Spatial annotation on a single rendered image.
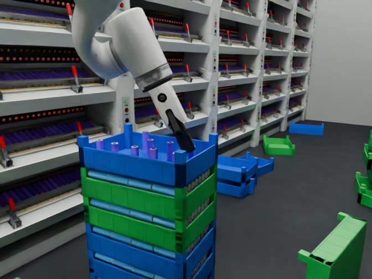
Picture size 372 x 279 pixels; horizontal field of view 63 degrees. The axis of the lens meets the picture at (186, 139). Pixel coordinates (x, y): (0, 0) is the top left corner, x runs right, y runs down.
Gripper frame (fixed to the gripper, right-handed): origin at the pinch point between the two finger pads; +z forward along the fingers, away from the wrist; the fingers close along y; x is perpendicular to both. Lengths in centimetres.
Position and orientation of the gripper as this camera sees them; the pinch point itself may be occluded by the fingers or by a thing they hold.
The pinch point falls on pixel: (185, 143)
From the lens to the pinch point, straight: 73.1
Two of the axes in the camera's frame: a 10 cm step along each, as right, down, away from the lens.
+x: -9.1, 4.2, 0.7
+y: -0.4, -2.4, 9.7
